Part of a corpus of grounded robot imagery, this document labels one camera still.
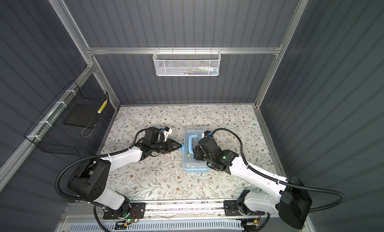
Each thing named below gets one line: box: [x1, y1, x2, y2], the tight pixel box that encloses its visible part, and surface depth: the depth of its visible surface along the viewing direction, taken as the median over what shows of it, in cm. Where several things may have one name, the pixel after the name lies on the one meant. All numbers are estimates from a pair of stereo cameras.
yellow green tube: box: [97, 99, 108, 114], surface depth 82 cm
